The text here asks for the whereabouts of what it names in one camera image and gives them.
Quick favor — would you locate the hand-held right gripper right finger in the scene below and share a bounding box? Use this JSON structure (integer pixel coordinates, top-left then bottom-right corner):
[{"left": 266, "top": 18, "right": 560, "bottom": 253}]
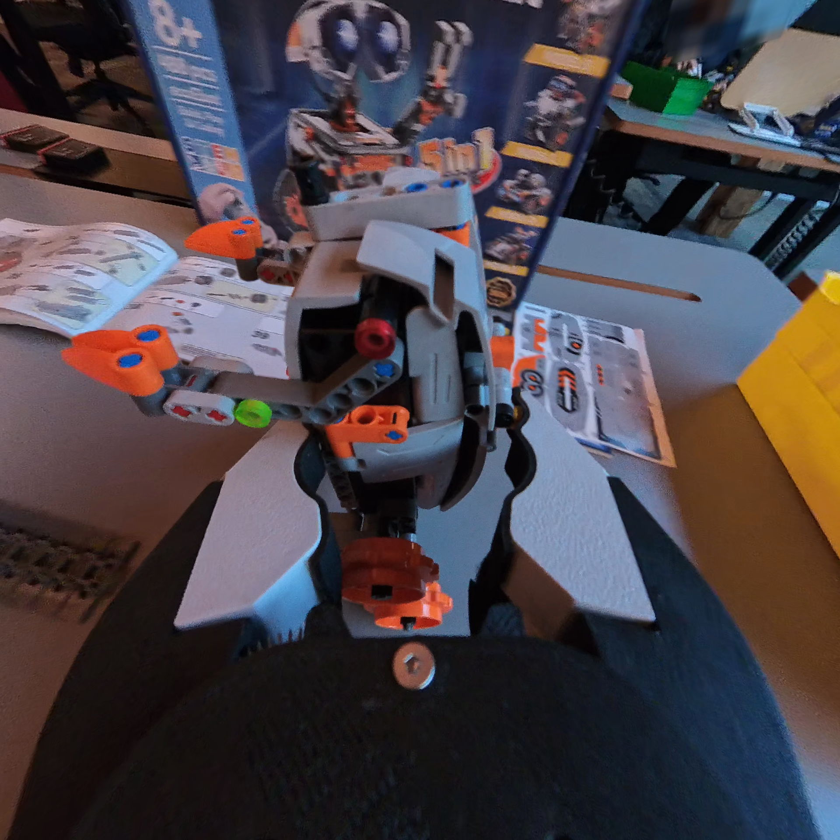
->
[{"left": 469, "top": 394, "right": 657, "bottom": 635}]

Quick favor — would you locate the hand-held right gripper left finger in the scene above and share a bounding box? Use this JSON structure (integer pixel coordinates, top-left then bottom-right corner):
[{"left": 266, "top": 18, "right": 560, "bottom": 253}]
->
[{"left": 172, "top": 420, "right": 329, "bottom": 632}]

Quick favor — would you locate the grey track chain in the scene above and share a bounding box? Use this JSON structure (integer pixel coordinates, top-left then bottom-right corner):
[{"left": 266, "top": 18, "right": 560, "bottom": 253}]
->
[{"left": 0, "top": 504, "right": 140, "bottom": 622}]

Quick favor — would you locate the grey orange toy robot model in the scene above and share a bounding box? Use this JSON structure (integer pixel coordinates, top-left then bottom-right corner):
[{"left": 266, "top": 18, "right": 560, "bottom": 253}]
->
[{"left": 61, "top": 167, "right": 527, "bottom": 635}]

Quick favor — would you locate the grey desk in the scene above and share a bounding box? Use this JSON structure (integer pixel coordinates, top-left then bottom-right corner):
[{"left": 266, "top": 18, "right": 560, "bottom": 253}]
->
[{"left": 0, "top": 172, "right": 840, "bottom": 788}]

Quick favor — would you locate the flat blue printed box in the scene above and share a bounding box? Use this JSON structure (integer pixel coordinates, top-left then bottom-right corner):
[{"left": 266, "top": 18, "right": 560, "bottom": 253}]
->
[{"left": 507, "top": 301, "right": 678, "bottom": 469}]

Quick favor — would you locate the yellow plastic bin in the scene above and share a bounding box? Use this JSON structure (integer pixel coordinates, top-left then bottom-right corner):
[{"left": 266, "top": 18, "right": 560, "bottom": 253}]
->
[{"left": 735, "top": 271, "right": 840, "bottom": 560}]

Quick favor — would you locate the open instruction booklet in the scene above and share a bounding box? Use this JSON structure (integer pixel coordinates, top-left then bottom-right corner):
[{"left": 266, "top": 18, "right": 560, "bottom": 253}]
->
[{"left": 0, "top": 217, "right": 298, "bottom": 383}]

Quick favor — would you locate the wooden side table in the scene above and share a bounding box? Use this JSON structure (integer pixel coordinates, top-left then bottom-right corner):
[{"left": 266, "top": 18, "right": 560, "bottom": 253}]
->
[{"left": 599, "top": 92, "right": 840, "bottom": 265}]

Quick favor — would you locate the black battery pack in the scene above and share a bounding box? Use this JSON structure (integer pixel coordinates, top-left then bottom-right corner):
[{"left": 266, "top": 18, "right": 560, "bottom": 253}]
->
[
  {"left": 38, "top": 138, "right": 110, "bottom": 174},
  {"left": 0, "top": 123, "right": 71, "bottom": 153}
]

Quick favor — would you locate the white folding stand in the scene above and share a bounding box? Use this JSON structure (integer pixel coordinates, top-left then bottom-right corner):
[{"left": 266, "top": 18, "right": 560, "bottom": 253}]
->
[{"left": 727, "top": 100, "right": 803, "bottom": 147}]

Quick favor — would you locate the blue robot kit box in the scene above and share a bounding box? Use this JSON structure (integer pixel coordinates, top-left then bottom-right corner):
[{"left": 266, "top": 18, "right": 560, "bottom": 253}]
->
[{"left": 120, "top": 0, "right": 648, "bottom": 311}]

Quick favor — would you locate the green plastic bin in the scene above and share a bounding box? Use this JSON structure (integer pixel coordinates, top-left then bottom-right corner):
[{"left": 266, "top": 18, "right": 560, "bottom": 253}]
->
[{"left": 619, "top": 58, "right": 714, "bottom": 117}]

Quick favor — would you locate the black office chair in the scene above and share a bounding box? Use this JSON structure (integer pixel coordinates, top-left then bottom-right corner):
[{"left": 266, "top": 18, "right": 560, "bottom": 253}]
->
[{"left": 62, "top": 0, "right": 156, "bottom": 123}]

